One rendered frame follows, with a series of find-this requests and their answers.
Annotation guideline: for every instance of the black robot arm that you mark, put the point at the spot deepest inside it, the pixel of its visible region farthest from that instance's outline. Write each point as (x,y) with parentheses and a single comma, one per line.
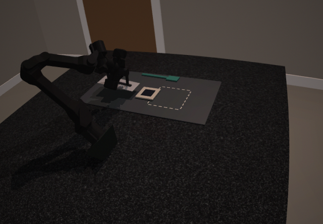
(78,111)

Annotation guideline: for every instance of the tan square tile with black center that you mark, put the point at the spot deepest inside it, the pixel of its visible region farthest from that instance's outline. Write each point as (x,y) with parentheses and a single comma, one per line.
(148,93)

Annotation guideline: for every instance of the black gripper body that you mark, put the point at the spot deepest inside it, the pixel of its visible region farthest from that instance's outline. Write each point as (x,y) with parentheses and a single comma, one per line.
(112,82)

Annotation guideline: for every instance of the green small trowel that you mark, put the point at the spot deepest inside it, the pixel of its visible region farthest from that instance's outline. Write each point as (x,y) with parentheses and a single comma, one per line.
(170,78)

